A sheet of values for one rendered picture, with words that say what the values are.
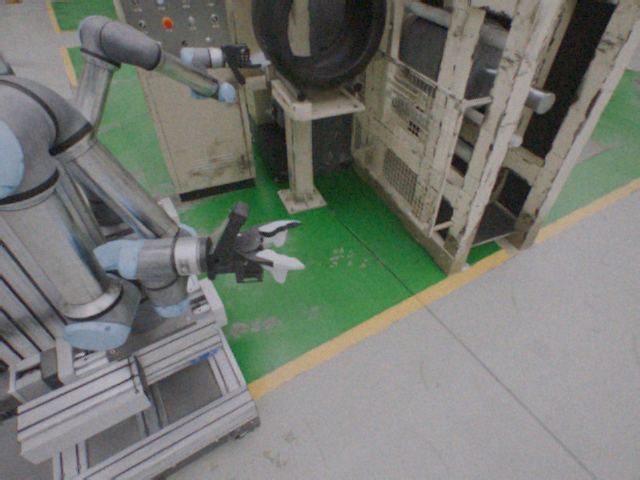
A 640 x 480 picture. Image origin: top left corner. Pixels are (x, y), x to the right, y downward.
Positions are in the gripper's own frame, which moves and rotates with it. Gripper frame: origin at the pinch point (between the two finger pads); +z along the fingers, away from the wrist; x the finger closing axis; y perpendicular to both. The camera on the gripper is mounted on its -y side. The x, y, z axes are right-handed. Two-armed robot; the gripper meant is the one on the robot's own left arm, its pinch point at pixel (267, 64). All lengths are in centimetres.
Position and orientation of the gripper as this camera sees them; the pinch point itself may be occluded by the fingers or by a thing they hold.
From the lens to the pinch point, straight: 182.3
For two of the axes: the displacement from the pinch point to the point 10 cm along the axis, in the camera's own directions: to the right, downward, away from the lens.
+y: 1.1, -7.7, -6.3
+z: 9.2, -1.6, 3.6
